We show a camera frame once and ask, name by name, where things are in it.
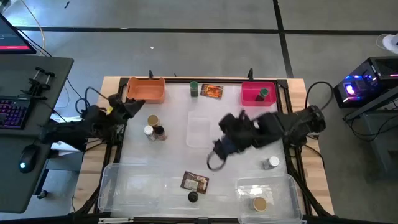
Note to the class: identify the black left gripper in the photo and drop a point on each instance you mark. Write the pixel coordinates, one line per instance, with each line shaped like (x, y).
(115, 109)

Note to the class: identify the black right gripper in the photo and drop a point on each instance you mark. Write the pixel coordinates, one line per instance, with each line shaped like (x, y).
(239, 127)

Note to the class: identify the gold-lid spice jar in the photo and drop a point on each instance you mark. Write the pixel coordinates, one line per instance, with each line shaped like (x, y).
(259, 204)
(153, 120)

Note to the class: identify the white-lid spice jar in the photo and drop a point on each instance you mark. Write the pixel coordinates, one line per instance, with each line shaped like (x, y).
(273, 161)
(148, 130)

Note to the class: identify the blue-label black-lid spice jar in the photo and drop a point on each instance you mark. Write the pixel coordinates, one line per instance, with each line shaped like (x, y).
(160, 130)

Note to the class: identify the brown spice packet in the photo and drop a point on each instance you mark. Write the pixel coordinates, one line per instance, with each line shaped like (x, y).
(194, 182)

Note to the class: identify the orange spice packet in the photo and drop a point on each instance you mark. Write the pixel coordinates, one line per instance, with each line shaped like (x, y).
(211, 91)

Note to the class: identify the purple-label black-lid spice jar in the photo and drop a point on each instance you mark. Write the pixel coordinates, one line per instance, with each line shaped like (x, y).
(193, 196)

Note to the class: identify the green-lid spice jar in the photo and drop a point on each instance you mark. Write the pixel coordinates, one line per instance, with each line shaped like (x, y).
(263, 92)
(194, 88)

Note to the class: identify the large clear plastic bin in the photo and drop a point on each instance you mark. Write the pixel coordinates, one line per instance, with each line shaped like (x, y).
(130, 186)
(286, 193)

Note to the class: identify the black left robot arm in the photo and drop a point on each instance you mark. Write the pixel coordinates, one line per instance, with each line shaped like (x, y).
(81, 130)

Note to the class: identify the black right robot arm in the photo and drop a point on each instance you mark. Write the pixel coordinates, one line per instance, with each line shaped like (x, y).
(298, 124)

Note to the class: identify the orange plastic bin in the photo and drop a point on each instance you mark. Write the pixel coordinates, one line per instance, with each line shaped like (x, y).
(146, 90)

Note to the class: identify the small translucent plastic bin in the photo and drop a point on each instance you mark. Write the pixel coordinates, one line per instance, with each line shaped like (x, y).
(199, 130)

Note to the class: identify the clear plastic bag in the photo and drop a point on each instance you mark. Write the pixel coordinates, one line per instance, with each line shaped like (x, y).
(255, 190)

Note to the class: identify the pink plastic bin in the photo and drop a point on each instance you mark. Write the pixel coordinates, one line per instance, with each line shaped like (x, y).
(248, 99)

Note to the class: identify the white printed papers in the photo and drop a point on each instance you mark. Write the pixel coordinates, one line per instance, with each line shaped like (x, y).
(70, 151)

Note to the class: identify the black desk clamp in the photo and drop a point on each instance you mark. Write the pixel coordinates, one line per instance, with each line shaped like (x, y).
(34, 88)

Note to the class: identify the black computer mouse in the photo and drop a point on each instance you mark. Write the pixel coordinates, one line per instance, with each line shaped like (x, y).
(28, 158)

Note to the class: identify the backlit black keyboard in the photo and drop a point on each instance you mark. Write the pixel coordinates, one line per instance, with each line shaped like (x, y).
(12, 112)

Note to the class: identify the small black floor scrap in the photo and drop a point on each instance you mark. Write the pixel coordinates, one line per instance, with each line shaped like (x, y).
(66, 4)

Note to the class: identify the black desk foot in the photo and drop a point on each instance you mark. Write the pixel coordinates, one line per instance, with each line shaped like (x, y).
(42, 194)

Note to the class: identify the black desk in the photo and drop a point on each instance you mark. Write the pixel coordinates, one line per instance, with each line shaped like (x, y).
(18, 186)

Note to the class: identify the black desk monitor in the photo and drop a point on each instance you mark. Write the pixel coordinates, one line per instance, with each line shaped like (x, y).
(12, 37)

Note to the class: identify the black lit computer tower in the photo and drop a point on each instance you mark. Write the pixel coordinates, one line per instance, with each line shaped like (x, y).
(367, 84)

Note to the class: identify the grey metal cart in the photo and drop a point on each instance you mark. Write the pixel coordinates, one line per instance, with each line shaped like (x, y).
(382, 140)

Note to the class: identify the black aluminium table frame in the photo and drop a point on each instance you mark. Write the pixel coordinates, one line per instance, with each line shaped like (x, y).
(177, 80)

